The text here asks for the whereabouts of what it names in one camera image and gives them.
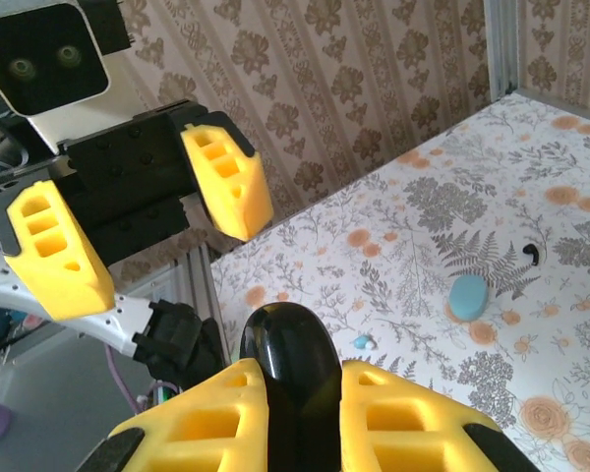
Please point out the aluminium frame upright post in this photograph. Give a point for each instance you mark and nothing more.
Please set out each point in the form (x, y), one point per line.
(201, 295)

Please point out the aluminium frame corner post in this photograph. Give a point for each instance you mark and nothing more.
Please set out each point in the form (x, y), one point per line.
(501, 49)

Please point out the blue earbud charging case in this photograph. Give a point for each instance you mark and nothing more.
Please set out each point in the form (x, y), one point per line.
(468, 298)

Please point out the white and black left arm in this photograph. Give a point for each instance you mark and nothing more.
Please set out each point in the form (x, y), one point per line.
(125, 327)

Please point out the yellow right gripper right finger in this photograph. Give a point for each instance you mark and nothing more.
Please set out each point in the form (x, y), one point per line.
(423, 428)

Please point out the black earbud charging case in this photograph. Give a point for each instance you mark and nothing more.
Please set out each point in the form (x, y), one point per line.
(295, 369)

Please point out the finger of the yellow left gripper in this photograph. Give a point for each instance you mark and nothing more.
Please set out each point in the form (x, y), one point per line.
(78, 280)
(236, 196)

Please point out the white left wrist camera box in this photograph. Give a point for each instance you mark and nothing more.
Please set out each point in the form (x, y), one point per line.
(44, 59)

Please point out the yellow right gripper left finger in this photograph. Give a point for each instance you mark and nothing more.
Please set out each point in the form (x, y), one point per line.
(201, 423)

